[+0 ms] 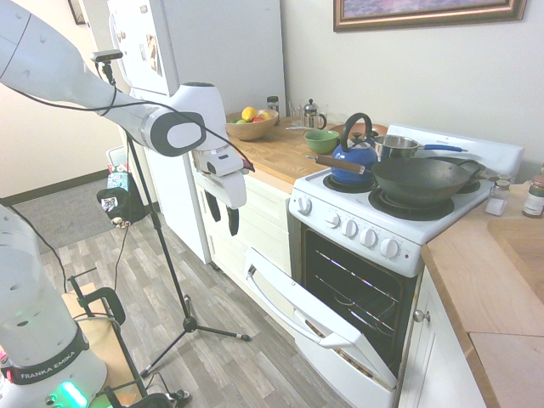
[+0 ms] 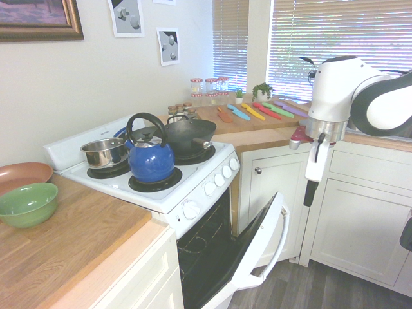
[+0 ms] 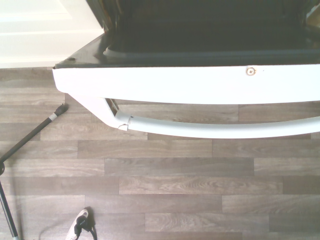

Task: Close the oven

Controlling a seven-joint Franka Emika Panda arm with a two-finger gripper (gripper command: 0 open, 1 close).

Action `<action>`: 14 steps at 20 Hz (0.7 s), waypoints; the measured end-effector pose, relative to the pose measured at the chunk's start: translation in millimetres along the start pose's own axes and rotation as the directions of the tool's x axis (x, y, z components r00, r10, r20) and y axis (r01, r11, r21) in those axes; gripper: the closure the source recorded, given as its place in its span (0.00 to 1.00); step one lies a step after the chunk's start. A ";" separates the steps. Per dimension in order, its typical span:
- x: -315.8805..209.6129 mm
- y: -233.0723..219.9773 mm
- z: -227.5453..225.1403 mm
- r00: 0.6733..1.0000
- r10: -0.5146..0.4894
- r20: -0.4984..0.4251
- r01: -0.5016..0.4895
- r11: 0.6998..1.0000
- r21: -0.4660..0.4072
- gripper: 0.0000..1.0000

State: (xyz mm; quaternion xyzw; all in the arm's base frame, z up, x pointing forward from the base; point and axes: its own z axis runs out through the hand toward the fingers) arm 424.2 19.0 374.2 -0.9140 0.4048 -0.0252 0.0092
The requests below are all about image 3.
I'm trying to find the black power cable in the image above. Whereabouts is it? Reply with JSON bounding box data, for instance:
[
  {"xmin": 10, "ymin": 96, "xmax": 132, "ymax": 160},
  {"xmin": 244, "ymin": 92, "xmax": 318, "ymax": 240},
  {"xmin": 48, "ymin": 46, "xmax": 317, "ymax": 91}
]
[{"xmin": 74, "ymin": 206, "xmax": 99, "ymax": 240}]

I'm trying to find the white power plug adapter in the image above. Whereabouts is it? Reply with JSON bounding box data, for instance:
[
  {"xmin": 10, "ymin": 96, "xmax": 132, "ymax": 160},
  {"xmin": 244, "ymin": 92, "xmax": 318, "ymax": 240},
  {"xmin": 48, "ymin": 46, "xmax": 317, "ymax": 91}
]
[{"xmin": 65, "ymin": 209, "xmax": 90, "ymax": 240}]

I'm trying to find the white oven door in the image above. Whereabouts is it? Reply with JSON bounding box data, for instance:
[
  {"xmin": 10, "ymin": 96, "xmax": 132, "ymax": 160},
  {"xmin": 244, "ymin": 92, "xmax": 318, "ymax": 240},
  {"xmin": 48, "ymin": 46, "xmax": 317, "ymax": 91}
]
[{"xmin": 51, "ymin": 31, "xmax": 320, "ymax": 105}]

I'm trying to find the black tripod stand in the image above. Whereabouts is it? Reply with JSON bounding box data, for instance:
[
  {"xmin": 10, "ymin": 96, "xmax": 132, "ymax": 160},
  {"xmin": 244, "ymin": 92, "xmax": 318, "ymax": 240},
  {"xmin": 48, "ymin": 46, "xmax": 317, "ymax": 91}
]
[{"xmin": 0, "ymin": 103, "xmax": 70, "ymax": 240}]

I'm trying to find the black oven body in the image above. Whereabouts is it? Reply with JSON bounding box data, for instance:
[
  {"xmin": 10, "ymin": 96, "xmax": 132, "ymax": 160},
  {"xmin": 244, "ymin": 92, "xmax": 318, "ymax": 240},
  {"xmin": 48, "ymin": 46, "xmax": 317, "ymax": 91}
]
[{"xmin": 85, "ymin": 0, "xmax": 320, "ymax": 51}]

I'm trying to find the white panelled cabinet door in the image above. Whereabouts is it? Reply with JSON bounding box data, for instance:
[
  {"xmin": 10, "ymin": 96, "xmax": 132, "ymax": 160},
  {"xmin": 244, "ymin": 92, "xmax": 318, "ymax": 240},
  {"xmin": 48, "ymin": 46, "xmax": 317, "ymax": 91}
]
[{"xmin": 0, "ymin": 0, "xmax": 105, "ymax": 70}]

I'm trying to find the white oven door handle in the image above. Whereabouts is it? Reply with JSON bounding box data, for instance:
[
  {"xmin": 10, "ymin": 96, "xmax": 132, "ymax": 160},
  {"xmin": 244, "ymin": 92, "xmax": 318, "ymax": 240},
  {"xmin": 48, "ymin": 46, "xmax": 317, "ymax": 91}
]
[{"xmin": 65, "ymin": 91, "xmax": 320, "ymax": 140}]

